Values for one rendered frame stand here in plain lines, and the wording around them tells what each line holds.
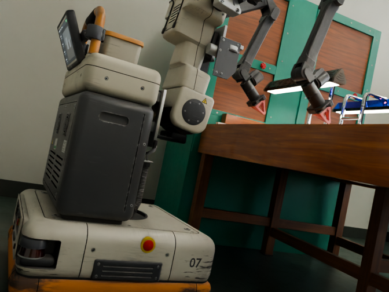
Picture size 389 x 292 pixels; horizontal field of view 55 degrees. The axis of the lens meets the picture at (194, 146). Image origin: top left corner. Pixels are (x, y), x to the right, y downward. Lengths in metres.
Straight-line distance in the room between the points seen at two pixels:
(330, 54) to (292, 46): 0.35
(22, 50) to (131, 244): 2.03
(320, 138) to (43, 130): 2.09
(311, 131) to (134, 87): 0.69
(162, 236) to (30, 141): 1.84
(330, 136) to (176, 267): 0.70
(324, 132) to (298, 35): 1.51
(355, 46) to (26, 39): 2.42
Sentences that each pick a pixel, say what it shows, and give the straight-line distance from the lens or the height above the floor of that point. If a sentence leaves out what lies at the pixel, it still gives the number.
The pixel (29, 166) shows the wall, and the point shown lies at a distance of 2.99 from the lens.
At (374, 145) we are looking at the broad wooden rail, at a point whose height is 0.70.
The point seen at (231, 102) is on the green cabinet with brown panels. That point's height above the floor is 0.95.
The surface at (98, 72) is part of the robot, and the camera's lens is 1.22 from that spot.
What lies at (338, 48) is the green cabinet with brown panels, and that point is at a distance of 3.08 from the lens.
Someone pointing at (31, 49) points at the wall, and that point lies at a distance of 3.01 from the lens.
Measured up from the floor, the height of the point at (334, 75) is 1.07.
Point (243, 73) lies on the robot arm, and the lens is 1.94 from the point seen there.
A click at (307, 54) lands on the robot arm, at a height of 1.05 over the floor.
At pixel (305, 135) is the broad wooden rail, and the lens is 1.51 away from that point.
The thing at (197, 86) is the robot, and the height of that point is 0.83.
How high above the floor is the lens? 0.56
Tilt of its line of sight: 1 degrees up
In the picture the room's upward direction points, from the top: 12 degrees clockwise
